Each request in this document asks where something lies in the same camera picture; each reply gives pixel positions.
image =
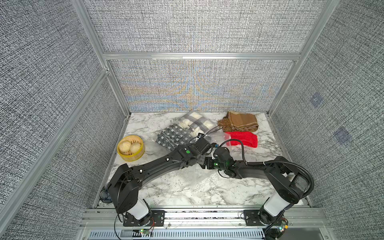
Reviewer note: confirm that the white vacuum bag valve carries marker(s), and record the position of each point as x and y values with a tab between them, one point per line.
198	131

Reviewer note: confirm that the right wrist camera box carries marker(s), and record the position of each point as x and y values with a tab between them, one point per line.
222	155

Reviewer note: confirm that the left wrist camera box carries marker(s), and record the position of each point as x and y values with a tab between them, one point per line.
202	145

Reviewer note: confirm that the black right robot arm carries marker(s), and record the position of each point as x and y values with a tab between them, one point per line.
291	182

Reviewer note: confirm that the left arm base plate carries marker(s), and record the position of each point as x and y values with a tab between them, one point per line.
154	218

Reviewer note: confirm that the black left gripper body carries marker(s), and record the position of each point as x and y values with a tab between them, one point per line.
200	160

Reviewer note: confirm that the red knitted scarf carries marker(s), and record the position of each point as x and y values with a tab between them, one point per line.
247	138

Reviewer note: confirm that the black white knitted scarf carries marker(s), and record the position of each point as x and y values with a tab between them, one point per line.
173	136

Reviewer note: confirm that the yellow-rimmed bamboo steamer basket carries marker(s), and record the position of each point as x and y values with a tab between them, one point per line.
136	156

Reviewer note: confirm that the left white steamed bun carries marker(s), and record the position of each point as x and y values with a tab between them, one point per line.
125	147

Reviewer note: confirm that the white steamed bun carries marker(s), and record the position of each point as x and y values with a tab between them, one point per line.
125	147
135	147

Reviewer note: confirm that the cream grey plaid scarf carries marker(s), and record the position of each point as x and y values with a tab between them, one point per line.
192	120

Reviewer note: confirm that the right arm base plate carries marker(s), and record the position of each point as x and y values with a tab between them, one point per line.
255	218

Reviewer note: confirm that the brown fringed scarf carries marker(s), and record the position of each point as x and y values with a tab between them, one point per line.
239	122

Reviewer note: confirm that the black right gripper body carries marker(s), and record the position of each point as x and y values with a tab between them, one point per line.
217	165

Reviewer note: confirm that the clear plastic vacuum bag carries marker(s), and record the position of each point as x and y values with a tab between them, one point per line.
156	122

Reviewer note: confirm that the right white steamed bun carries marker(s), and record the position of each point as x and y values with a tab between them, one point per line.
135	147

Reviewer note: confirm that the aluminium front rail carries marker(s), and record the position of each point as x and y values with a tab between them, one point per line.
207	216

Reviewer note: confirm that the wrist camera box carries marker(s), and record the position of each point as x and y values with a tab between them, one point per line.
222	155
202	145

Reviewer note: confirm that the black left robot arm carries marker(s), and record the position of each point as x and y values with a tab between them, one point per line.
126	182

